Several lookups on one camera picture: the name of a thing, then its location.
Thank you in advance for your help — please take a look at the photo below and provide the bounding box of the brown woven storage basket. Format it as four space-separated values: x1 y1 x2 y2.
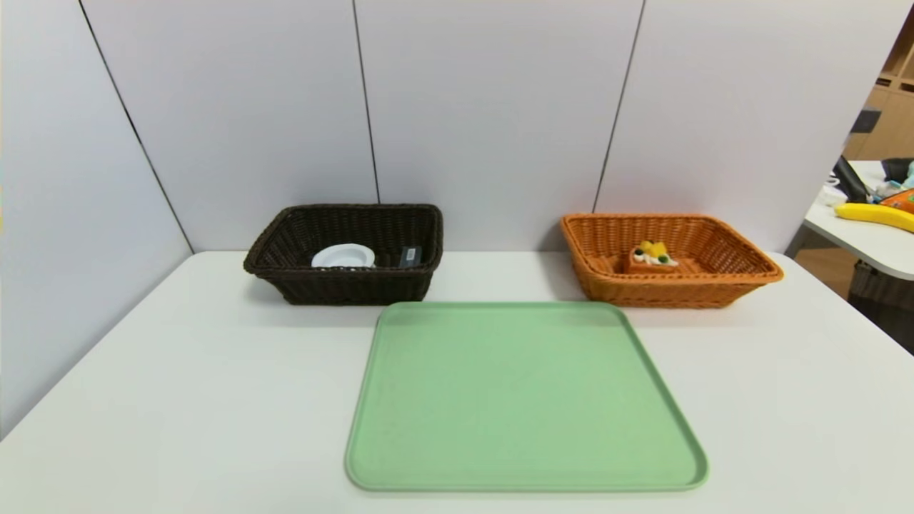
848 259 914 309

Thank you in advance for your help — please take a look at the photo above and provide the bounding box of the toy fruit tart slice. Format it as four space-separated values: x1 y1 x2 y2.
627 240 681 275

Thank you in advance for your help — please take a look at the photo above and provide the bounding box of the light green plastic tray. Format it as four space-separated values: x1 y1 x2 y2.
344 301 710 493

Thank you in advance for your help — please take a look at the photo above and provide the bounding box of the black slanted screen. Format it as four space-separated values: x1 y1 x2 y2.
833 153 872 203

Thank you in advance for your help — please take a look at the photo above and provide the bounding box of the wooden shelf unit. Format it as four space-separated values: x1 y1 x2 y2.
845 14 914 161

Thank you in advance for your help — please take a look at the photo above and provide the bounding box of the yellow banana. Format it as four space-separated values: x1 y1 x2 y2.
835 202 914 233

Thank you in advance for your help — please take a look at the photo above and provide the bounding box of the dark brown wicker basket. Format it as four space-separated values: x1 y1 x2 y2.
243 203 444 306

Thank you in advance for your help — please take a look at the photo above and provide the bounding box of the white round tape dispenser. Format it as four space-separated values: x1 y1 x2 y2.
311 243 376 270

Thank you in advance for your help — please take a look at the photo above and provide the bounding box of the orange wicker basket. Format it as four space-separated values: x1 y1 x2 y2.
560 213 785 309

